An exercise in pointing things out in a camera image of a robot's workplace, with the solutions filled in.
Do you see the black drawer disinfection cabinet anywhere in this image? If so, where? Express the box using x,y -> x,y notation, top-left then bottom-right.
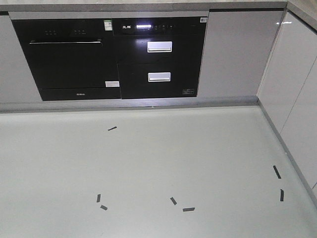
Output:
112,16 -> 207,99

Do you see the black built-in dishwasher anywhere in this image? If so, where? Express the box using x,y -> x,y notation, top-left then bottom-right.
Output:
12,19 -> 121,101

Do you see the grey cabinet door panel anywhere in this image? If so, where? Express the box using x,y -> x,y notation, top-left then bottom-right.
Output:
198,10 -> 283,97

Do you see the black floor tape strip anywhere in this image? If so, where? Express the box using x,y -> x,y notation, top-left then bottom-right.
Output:
280,189 -> 284,202

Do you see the grey left cabinet panel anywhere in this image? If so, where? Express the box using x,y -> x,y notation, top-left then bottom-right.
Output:
0,15 -> 42,103

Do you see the grey stone countertop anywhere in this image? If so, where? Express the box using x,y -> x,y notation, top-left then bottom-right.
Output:
0,0 -> 317,29

